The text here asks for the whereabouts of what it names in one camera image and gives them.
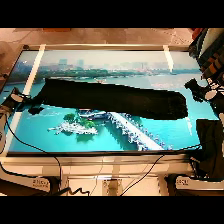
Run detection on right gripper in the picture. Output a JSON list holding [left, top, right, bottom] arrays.
[[183, 78, 205, 103]]

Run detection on black pants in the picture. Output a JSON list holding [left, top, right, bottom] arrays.
[[39, 77, 190, 121]]

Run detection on heap of clothes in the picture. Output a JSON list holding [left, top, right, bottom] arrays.
[[187, 27, 224, 85]]

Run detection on black cable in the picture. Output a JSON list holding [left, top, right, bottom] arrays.
[[119, 143, 203, 197], [4, 116, 64, 192]]

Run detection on silver frame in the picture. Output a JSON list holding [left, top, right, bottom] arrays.
[[0, 153, 202, 197]]

